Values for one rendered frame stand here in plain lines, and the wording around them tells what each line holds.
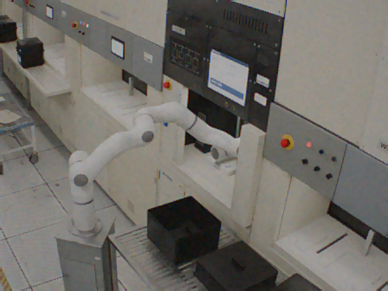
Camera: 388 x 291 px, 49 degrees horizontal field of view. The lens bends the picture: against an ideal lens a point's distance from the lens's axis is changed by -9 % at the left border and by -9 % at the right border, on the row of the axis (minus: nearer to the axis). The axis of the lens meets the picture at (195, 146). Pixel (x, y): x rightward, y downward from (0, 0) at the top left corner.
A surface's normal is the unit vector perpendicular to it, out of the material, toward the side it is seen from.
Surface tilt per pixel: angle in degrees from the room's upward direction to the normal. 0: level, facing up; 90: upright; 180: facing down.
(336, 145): 90
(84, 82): 90
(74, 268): 90
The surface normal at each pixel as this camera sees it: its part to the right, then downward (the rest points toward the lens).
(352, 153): -0.81, 0.23
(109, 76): 0.59, 0.42
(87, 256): -0.15, 0.46
